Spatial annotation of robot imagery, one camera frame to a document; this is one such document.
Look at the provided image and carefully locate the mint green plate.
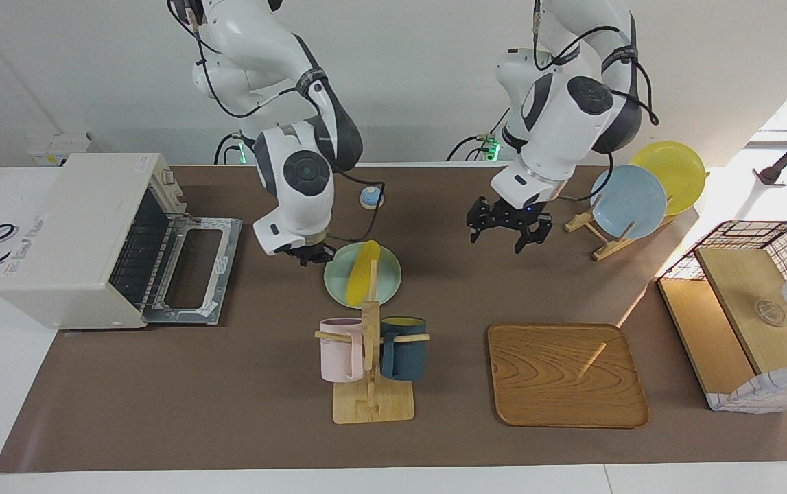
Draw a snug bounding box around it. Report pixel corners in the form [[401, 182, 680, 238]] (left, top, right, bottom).
[[324, 242, 402, 308]]

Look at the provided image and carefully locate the glass oven door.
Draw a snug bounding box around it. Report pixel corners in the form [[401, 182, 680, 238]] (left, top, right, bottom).
[[143, 216, 244, 325]]

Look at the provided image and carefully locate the cream toaster oven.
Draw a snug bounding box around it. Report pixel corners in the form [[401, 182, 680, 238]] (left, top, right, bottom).
[[0, 153, 188, 330]]

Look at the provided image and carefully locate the wooden plate rack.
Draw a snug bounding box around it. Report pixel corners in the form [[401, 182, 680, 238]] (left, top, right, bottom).
[[564, 196, 675, 262]]

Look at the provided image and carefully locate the pink mug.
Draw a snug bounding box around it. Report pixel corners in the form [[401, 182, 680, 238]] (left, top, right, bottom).
[[319, 318, 365, 383]]

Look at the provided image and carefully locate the light blue plate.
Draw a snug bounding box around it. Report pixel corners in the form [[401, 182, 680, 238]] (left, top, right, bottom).
[[590, 165, 668, 241]]

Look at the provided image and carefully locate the dark teal mug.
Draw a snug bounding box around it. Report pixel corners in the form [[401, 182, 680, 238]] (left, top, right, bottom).
[[380, 316, 427, 382]]

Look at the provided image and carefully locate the wooden serving tray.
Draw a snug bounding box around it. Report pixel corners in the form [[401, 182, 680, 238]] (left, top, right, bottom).
[[487, 323, 650, 430]]

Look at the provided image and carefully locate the brown table mat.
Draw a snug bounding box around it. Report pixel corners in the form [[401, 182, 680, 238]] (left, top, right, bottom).
[[0, 165, 787, 474]]

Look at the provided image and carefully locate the wooden mug tree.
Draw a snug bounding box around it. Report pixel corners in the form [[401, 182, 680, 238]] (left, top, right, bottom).
[[315, 259, 430, 425]]

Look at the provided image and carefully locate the yellow plate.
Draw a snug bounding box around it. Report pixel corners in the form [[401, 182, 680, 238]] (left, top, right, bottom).
[[630, 141, 707, 217]]

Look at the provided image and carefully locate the small clear glass item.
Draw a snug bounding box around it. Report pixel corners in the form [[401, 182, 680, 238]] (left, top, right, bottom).
[[753, 298, 787, 327]]

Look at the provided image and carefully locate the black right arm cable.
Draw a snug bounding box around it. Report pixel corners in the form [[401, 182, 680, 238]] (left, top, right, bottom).
[[167, 0, 387, 241]]

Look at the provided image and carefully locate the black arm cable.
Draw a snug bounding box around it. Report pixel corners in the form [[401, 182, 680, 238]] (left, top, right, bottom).
[[532, 0, 661, 204], [167, 0, 387, 241]]

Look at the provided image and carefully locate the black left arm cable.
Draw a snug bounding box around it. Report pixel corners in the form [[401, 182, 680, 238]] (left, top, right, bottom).
[[532, 0, 661, 204]]

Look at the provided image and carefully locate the wooden shelf with wire basket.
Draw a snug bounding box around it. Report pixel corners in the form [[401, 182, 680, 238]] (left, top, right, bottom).
[[657, 221, 787, 414]]

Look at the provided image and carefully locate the white wall outlet box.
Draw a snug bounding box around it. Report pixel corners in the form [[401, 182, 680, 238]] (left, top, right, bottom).
[[26, 132, 92, 167]]

